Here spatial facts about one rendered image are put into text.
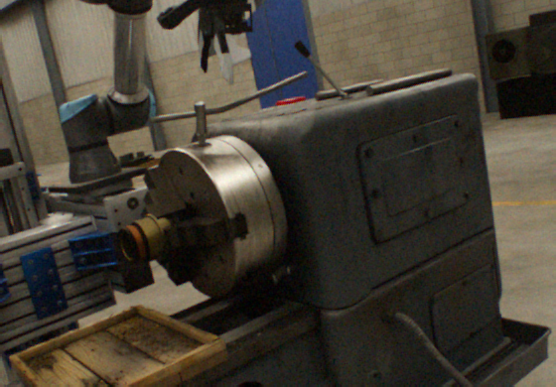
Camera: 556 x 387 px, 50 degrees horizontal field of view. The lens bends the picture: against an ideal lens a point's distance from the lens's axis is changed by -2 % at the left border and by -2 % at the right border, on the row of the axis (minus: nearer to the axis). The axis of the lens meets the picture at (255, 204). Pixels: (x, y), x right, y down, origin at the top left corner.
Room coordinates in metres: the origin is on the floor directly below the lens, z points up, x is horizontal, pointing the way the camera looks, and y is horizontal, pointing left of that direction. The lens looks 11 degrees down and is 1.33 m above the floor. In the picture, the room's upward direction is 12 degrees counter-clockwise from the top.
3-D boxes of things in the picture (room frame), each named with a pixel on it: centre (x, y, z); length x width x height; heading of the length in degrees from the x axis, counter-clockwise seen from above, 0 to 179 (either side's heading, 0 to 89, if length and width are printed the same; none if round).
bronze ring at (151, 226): (1.16, 0.22, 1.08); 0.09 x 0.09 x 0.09; 34
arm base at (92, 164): (1.76, 0.43, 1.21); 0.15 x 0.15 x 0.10
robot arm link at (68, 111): (1.76, 0.43, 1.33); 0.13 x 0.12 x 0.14; 117
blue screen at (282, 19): (8.07, -0.65, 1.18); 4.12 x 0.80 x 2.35; 6
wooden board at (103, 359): (1.08, 0.33, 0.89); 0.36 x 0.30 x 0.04; 34
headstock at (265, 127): (1.48, -0.23, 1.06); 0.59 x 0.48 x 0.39; 124
